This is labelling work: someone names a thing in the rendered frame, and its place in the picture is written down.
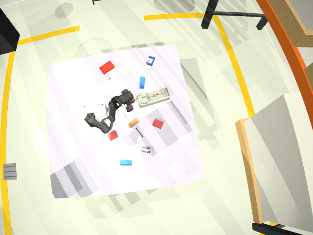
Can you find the red cube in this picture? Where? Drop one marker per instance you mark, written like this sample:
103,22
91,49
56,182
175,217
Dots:
157,123

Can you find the red rectangular block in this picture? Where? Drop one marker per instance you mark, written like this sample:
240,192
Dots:
106,67
112,135

